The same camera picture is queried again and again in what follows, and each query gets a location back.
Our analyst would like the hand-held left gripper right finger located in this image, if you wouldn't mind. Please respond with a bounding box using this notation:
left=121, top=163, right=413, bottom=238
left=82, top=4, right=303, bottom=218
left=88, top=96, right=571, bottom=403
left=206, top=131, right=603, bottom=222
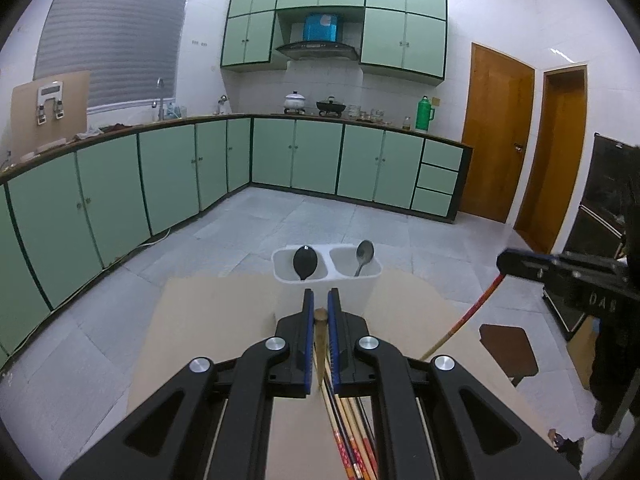
left=327, top=288, right=583, bottom=480

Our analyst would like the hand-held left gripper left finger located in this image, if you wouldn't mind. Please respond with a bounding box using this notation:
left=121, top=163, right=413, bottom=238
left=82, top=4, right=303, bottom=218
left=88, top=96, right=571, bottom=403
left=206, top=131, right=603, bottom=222
left=60, top=288, right=317, bottom=480

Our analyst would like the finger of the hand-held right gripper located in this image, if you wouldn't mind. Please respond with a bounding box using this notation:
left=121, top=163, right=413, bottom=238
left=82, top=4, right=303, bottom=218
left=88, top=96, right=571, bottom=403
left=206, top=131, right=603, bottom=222
left=496, top=248, right=630, bottom=284

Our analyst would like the wooden chopstick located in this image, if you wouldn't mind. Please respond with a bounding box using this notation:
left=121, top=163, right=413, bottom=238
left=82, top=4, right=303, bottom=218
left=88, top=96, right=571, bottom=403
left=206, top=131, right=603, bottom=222
left=314, top=310, right=329, bottom=392
left=350, top=397, right=378, bottom=468

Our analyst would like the white two-compartment utensil holder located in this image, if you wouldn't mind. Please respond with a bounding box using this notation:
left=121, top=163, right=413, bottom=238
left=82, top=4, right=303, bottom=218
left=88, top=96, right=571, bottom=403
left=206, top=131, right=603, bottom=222
left=271, top=244, right=382, bottom=318

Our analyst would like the red and yellow chopstick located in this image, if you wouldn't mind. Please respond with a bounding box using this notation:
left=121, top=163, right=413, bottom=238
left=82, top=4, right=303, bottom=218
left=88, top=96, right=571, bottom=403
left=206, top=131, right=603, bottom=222
left=419, top=274, right=503, bottom=362

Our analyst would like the dark red patterned chopstick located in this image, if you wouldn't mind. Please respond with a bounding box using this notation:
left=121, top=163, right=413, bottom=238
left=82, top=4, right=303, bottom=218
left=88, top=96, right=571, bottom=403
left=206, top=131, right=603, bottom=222
left=322, top=360, right=353, bottom=480

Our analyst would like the yellow patterned chopstick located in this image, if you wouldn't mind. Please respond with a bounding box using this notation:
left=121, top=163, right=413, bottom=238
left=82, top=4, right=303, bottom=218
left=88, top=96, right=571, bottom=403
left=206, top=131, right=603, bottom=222
left=334, top=395, right=373, bottom=480

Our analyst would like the black spoon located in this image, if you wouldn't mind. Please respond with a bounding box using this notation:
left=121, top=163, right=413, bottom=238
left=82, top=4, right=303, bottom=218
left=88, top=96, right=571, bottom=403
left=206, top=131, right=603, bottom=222
left=293, top=245, right=318, bottom=281

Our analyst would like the brown stool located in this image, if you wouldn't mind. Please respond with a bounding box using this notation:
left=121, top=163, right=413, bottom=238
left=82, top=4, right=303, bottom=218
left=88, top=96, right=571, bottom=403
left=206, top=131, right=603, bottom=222
left=479, top=324, right=540, bottom=386

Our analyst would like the metal spoon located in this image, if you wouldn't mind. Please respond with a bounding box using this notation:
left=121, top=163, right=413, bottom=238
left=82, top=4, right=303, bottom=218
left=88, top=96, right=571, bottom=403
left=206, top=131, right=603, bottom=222
left=353, top=240, right=375, bottom=277

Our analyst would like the open wooden doorway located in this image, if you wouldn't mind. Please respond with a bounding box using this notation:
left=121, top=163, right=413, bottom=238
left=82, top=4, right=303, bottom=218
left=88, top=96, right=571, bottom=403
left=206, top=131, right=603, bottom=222
left=514, top=62, right=588, bottom=256

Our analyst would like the black cabinet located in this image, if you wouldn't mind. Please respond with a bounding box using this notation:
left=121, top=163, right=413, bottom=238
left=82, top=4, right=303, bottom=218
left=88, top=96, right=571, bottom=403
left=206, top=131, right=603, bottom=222
left=542, top=132, right=640, bottom=341

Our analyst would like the green drawer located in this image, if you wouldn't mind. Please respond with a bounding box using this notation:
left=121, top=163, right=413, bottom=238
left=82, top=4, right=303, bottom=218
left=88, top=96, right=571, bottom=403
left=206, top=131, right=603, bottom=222
left=416, top=164, right=460, bottom=195
left=421, top=139, right=464, bottom=171
left=411, top=187, right=456, bottom=215

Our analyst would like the wooden door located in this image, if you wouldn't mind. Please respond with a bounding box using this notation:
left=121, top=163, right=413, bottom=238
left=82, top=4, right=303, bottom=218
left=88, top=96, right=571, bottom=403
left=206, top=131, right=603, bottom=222
left=459, top=42, right=536, bottom=223

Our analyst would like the green thermos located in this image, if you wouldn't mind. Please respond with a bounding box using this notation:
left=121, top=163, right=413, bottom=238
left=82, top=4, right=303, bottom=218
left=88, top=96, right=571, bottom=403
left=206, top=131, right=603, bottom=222
left=416, top=96, right=436, bottom=133

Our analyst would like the green base cabinet run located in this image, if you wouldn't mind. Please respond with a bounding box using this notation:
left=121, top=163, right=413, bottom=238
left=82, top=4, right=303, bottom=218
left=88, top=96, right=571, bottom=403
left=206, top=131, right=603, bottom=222
left=0, top=112, right=473, bottom=368

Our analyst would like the metal faucet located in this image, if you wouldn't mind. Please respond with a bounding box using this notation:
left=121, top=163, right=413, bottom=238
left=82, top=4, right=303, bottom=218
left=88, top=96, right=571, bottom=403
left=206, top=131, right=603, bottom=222
left=152, top=77, right=166, bottom=121

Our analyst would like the range hood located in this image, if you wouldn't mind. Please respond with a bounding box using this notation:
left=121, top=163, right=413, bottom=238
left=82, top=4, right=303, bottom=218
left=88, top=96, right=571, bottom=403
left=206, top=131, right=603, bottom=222
left=275, top=40, right=360, bottom=62

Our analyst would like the blue box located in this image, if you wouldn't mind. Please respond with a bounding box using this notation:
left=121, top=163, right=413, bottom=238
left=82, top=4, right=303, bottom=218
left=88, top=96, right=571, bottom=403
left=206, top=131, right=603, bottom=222
left=302, top=12, right=342, bottom=42

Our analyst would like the brown wooden board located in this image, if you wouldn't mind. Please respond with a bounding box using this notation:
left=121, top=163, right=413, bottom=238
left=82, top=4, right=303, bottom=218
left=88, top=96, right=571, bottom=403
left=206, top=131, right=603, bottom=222
left=11, top=71, right=92, bottom=161

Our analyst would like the grey window blind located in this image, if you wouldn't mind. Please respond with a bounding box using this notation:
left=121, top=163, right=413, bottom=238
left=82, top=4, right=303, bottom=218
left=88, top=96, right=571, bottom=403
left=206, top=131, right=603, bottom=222
left=32, top=0, right=195, bottom=111

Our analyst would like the green wall cabinet unit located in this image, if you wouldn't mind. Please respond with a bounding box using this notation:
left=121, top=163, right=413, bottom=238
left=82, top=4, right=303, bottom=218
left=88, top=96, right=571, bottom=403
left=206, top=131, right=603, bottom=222
left=220, top=0, right=448, bottom=81

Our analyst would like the white bracket device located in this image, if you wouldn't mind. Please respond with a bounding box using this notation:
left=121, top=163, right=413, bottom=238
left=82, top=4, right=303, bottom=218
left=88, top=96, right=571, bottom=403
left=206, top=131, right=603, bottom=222
left=35, top=82, right=66, bottom=126

